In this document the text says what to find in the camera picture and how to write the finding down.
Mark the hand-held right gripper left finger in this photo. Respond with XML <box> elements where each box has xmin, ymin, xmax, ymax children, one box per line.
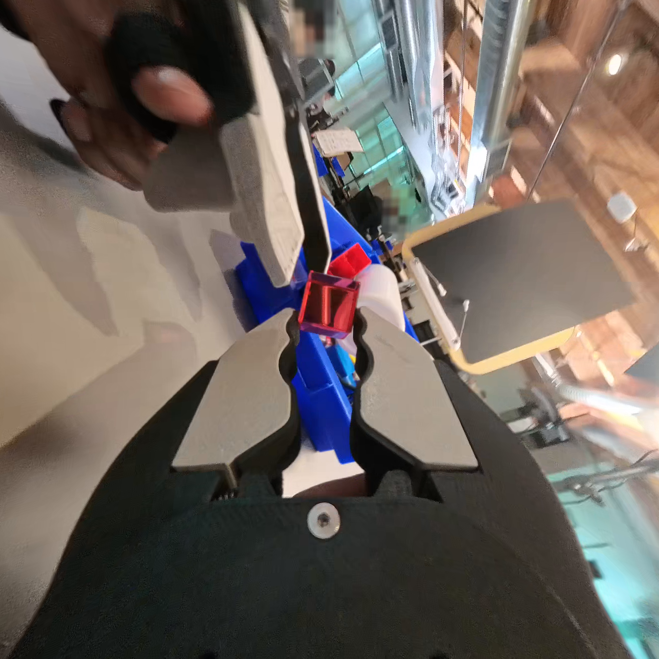
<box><xmin>171</xmin><ymin>308</ymin><xmax>303</xmax><ymax>490</ymax></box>

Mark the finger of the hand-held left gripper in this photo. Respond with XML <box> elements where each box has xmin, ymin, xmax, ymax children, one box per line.
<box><xmin>285</xmin><ymin>109</ymin><xmax>331</xmax><ymax>274</ymax></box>
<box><xmin>219</xmin><ymin>5</ymin><xmax>305</xmax><ymax>289</ymax></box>

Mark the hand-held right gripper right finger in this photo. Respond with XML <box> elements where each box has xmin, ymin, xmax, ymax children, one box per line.
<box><xmin>350</xmin><ymin>307</ymin><xmax>479</xmax><ymax>487</ymax></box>

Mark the red toy building block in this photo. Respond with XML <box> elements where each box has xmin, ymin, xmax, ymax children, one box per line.
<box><xmin>328</xmin><ymin>243</ymin><xmax>372</xmax><ymax>279</ymax></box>

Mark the blue plastic bin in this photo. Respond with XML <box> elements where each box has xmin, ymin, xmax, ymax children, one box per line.
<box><xmin>224</xmin><ymin>193</ymin><xmax>420</xmax><ymax>464</ymax></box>

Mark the red translucent cube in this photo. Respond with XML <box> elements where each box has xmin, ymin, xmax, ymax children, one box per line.
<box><xmin>298</xmin><ymin>271</ymin><xmax>360</xmax><ymax>339</ymax></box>

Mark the person's left hand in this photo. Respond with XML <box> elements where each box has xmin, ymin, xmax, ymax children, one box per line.
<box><xmin>0</xmin><ymin>0</ymin><xmax>214</xmax><ymax>191</ymax></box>

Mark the dotted paper sign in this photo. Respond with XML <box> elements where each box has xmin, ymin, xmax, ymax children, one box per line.
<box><xmin>313</xmin><ymin>129</ymin><xmax>365</xmax><ymax>157</ymax></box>

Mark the white light bar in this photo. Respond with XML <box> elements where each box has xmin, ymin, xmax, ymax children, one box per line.
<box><xmin>412</xmin><ymin>257</ymin><xmax>461</xmax><ymax>351</ymax></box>

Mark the white plastic cup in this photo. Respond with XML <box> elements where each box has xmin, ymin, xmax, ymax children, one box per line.
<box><xmin>355</xmin><ymin>265</ymin><xmax>405</xmax><ymax>330</ymax></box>

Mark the black board wooden rim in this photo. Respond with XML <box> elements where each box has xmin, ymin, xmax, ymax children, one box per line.
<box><xmin>402</xmin><ymin>198</ymin><xmax>636</xmax><ymax>375</ymax></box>

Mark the black pole stand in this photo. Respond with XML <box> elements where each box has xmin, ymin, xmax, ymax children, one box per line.
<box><xmin>525</xmin><ymin>0</ymin><xmax>626</xmax><ymax>201</ymax></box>

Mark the silver ceiling duct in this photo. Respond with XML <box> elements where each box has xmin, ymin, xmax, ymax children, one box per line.
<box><xmin>466</xmin><ymin>0</ymin><xmax>536</xmax><ymax>201</ymax></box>

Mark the white wall sensor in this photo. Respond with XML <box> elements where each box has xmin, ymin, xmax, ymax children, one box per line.
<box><xmin>608</xmin><ymin>192</ymin><xmax>638</xmax><ymax>223</ymax></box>

